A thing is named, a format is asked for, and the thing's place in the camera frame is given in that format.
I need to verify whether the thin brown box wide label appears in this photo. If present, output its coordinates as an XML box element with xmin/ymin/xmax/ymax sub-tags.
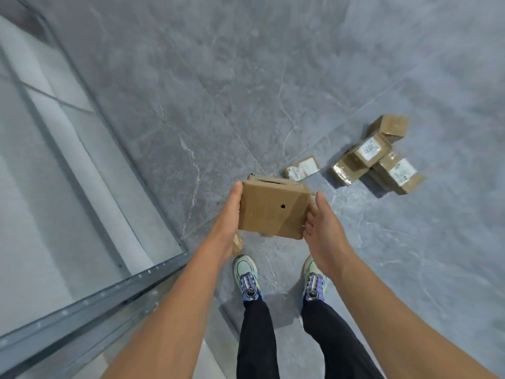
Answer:
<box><xmin>284</xmin><ymin>155</ymin><xmax>321</xmax><ymax>182</ymax></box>

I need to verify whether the person's left hand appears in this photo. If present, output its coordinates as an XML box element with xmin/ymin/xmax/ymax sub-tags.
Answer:
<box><xmin>207</xmin><ymin>181</ymin><xmax>244</xmax><ymax>261</ymax></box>

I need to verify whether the person's right shoe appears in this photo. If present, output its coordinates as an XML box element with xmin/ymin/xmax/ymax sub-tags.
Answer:
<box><xmin>301</xmin><ymin>255</ymin><xmax>329</xmax><ymax>303</ymax></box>

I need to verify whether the person's left forearm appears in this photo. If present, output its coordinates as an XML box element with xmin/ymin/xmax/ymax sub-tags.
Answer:
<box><xmin>100</xmin><ymin>240</ymin><xmax>234</xmax><ymax>379</ymax></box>

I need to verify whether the brown box round hole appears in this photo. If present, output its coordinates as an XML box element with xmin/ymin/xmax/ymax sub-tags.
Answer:
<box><xmin>238</xmin><ymin>173</ymin><xmax>313</xmax><ymax>241</ymax></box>

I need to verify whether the person's left leg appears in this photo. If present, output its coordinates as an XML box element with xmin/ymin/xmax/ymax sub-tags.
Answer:
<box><xmin>236</xmin><ymin>297</ymin><xmax>281</xmax><ymax>379</ymax></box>

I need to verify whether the person's right hand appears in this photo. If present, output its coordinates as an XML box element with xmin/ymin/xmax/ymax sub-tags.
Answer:
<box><xmin>302</xmin><ymin>192</ymin><xmax>354</xmax><ymax>279</ymax></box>

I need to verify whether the person's right forearm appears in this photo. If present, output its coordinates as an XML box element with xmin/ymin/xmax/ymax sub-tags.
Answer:
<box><xmin>333</xmin><ymin>252</ymin><xmax>500</xmax><ymax>379</ymax></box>

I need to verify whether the pile of brown cardboard boxes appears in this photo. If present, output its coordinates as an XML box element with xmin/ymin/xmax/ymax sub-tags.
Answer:
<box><xmin>230</xmin><ymin>114</ymin><xmax>427</xmax><ymax>257</ymax></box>

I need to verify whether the person's right leg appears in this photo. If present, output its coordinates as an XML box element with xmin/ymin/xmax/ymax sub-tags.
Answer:
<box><xmin>300</xmin><ymin>300</ymin><xmax>386</xmax><ymax>379</ymax></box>

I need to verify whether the person's leg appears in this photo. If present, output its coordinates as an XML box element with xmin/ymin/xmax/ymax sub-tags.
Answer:
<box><xmin>236</xmin><ymin>297</ymin><xmax>281</xmax><ymax>379</ymax></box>
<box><xmin>300</xmin><ymin>300</ymin><xmax>386</xmax><ymax>379</ymax></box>

